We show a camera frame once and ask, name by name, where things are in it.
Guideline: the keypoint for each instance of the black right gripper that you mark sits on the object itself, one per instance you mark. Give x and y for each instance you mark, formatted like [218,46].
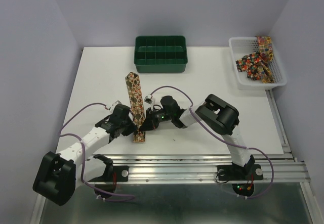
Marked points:
[150,122]

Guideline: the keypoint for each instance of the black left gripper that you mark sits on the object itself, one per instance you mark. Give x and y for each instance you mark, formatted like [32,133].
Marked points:
[131,128]

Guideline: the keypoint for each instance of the paisley patterned tie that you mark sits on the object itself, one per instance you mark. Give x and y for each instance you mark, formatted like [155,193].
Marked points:
[136,103]

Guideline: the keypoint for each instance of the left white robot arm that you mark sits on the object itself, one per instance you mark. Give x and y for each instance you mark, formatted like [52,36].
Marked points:
[59,174]

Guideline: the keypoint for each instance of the green compartment organizer box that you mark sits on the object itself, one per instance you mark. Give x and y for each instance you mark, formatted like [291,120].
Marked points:
[160,54]

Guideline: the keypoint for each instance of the dark multicolour dotted tie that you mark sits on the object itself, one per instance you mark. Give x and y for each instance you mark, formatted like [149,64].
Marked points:
[249,64]

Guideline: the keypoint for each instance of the white perforated plastic basket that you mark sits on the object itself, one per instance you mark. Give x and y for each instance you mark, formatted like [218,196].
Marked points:
[241,46]

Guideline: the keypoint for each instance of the yellow patterned tie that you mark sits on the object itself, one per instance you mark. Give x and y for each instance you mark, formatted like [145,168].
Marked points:
[266,55]

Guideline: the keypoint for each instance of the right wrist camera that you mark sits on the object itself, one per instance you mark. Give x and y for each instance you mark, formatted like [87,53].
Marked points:
[149,99]

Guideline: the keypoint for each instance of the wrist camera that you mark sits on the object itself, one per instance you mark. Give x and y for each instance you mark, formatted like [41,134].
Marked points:
[149,99]
[112,106]

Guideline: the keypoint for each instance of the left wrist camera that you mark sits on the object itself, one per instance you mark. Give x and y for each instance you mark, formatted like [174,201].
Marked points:
[112,106]

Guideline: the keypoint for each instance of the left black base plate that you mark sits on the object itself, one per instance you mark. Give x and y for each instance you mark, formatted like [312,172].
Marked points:
[113,174]

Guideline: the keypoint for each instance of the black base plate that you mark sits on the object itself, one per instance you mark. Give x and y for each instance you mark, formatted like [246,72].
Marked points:
[113,174]
[236,174]

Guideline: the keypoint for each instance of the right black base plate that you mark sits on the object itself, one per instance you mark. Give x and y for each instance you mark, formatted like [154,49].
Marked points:
[236,174]

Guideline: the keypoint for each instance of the aluminium rail frame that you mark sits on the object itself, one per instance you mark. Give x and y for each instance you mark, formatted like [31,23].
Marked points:
[190,169]

